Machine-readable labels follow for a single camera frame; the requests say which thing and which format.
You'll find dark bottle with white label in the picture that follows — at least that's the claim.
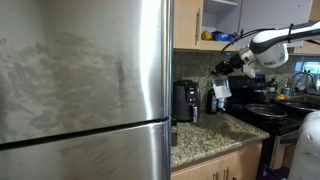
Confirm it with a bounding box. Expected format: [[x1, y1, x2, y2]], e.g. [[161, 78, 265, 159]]
[[205, 87, 218, 115]]

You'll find metal cupboard door handle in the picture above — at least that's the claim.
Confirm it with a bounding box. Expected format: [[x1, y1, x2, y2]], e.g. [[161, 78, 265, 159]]
[[195, 8, 202, 46]]

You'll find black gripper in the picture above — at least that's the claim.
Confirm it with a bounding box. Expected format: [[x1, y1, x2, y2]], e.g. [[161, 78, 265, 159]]
[[211, 53, 246, 79]]

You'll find chrome sink faucet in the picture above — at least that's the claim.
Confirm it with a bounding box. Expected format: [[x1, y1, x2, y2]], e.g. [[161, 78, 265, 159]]
[[289, 71, 317, 96]]

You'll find light wood wall cabinet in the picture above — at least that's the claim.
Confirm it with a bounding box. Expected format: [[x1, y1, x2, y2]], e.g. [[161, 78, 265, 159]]
[[288, 0, 320, 56]]

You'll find stainless refrigerator large door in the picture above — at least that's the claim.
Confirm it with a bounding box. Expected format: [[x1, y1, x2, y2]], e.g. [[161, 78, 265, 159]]
[[0, 0, 175, 152]]

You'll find bright window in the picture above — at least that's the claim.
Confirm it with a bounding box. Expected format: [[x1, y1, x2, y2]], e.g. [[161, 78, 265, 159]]
[[294, 61, 320, 76]]

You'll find black kitchen stove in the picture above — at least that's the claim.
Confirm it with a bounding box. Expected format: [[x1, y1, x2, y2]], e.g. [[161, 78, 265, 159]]
[[212, 73, 301, 180]]

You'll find green bottle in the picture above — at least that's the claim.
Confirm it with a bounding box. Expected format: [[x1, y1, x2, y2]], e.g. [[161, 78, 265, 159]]
[[265, 77, 279, 94]]

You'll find clear salt container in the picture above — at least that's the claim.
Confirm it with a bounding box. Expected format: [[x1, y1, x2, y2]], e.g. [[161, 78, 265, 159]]
[[211, 75, 233, 100]]

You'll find yellow sponge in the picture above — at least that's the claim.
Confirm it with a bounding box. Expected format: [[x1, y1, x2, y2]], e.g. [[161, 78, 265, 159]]
[[275, 93, 290, 101]]

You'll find black frying pan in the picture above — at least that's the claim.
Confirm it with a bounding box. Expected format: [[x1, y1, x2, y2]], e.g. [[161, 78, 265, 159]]
[[244, 103, 288, 121]]

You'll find black pot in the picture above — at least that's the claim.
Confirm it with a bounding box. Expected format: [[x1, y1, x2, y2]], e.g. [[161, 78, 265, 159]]
[[251, 89, 270, 104]]

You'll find black coffee maker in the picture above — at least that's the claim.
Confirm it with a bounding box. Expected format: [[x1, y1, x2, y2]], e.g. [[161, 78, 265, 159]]
[[172, 79, 202, 124]]

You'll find blue bag box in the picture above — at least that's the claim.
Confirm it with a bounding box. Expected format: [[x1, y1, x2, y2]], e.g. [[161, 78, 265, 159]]
[[212, 30, 233, 42]]

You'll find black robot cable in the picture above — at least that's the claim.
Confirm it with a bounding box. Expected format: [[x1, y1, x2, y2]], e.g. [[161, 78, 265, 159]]
[[220, 22, 320, 54]]

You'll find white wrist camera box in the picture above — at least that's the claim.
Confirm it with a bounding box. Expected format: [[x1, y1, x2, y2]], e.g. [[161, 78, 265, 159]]
[[242, 63, 257, 79]]

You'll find cupboard body with shelves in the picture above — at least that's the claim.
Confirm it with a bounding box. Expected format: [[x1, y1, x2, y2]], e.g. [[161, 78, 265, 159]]
[[199, 0, 241, 52]]

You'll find closed light wood cupboard door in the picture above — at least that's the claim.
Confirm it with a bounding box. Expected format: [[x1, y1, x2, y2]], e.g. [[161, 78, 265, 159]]
[[173, 0, 205, 51]]

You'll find yellow packet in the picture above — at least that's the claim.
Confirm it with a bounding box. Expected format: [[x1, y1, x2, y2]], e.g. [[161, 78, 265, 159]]
[[200, 29, 213, 41]]

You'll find dark shallow pan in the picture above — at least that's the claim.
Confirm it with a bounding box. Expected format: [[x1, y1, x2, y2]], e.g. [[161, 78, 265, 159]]
[[279, 99, 314, 113]]

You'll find open grey cupboard door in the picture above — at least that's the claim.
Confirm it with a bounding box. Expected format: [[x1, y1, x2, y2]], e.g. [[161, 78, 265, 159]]
[[237, 0, 314, 51]]

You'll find small blue container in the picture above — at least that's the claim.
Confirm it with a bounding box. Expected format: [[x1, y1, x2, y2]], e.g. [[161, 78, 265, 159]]
[[282, 84, 292, 97]]

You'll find stainless refrigerator drawer door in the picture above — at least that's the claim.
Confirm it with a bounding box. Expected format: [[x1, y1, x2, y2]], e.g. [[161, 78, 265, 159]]
[[0, 119, 173, 180]]

